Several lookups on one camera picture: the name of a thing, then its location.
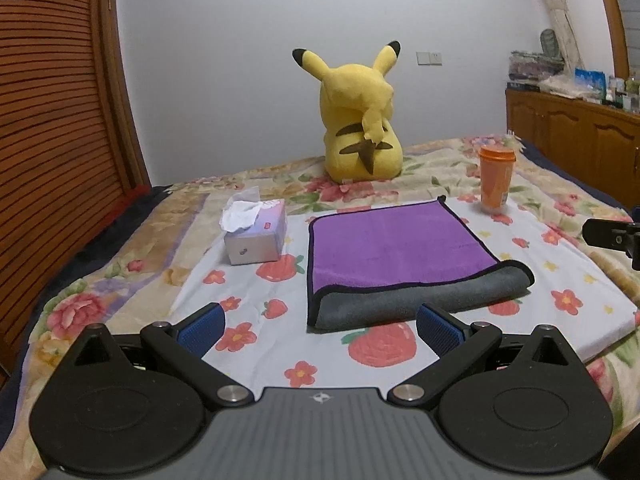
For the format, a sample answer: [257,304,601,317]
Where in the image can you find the purple and grey towel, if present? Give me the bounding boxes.
[307,197,535,333]

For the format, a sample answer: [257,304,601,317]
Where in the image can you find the white wall switch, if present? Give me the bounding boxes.
[416,52,442,66]

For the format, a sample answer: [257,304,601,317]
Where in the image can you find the wooden slatted wardrobe door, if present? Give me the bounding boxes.
[1,0,151,377]

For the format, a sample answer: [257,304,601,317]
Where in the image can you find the blue picture box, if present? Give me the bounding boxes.
[574,67,606,101]

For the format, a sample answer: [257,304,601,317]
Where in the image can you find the orange lidded cup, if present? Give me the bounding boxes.
[478,145,516,214]

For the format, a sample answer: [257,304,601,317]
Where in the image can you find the yellow Pikachu plush toy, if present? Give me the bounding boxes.
[292,40,404,184]

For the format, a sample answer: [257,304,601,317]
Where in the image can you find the purple tissue box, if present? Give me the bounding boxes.
[219,200,286,266]

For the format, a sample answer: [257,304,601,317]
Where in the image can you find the white strawberry print sheet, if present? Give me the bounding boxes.
[170,197,636,393]

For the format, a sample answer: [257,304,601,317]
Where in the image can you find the wooden sideboard cabinet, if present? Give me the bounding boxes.
[506,89,639,208]

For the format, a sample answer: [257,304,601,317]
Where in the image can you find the cream tied curtain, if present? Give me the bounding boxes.
[544,0,584,74]

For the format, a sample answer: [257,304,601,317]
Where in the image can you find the stacked clutter on cabinet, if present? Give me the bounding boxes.
[506,28,565,91]

